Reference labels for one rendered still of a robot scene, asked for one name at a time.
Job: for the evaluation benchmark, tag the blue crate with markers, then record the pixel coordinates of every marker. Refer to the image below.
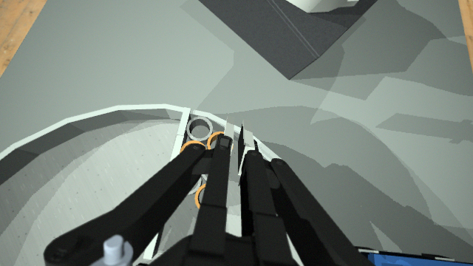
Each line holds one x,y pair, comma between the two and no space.
383,258

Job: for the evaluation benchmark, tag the bronze bushing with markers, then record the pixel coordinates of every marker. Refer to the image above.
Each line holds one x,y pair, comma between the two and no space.
189,143
212,138
198,194

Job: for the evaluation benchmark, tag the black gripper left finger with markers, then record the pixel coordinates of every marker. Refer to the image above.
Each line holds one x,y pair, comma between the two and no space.
120,236

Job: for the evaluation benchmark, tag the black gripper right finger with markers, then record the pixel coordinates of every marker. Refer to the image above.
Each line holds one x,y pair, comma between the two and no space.
275,204

